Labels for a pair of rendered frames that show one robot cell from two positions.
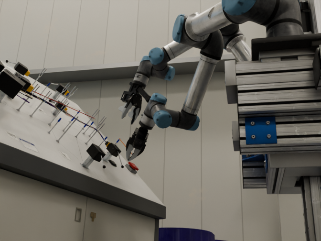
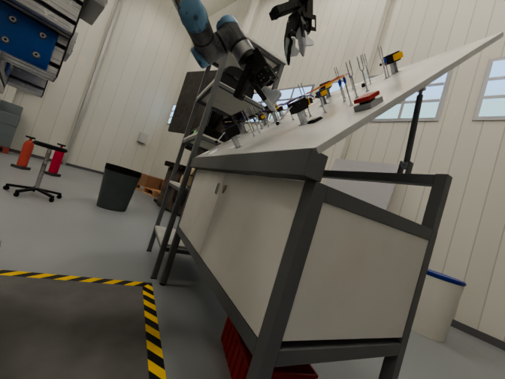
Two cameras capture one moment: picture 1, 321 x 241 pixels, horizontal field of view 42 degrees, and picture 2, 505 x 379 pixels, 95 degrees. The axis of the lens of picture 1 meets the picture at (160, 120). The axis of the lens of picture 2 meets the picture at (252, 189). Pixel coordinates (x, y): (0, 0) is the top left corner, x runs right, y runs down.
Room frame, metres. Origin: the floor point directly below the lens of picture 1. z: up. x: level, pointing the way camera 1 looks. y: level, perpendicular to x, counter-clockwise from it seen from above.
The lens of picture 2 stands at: (2.40, -0.54, 0.72)
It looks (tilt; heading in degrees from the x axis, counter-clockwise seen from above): 2 degrees up; 121
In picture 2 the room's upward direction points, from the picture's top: 17 degrees clockwise
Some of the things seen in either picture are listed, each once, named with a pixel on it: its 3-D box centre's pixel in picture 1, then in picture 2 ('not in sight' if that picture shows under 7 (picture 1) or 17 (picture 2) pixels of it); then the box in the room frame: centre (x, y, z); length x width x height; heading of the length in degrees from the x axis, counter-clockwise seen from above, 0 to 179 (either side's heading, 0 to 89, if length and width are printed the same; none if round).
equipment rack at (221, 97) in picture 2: not in sight; (212, 161); (1.03, 0.94, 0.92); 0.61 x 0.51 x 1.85; 149
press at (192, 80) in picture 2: not in sight; (201, 146); (-1.15, 2.85, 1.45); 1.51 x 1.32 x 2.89; 167
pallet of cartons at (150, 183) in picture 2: not in sight; (159, 187); (-3.41, 3.94, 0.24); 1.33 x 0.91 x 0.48; 168
